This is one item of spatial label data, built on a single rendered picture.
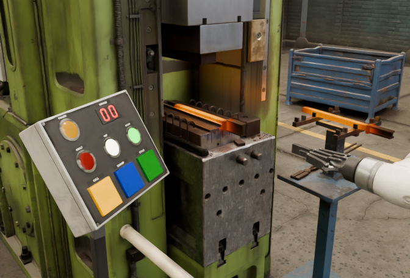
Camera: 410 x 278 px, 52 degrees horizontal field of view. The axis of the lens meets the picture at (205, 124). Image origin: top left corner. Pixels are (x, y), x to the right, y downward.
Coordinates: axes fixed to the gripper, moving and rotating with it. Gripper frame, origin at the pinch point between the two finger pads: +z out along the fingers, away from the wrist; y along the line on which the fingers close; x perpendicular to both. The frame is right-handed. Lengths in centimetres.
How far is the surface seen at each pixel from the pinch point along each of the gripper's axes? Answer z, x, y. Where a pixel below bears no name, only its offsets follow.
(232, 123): 30.9, 1.4, -0.6
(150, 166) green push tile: 18.4, 1.2, -44.3
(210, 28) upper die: 35, 36, -8
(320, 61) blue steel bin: 225, -38, 331
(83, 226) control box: 9, -4, -69
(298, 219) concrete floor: 75, -100, 105
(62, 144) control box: 16, 14, -69
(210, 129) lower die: 35.4, -0.7, -7.3
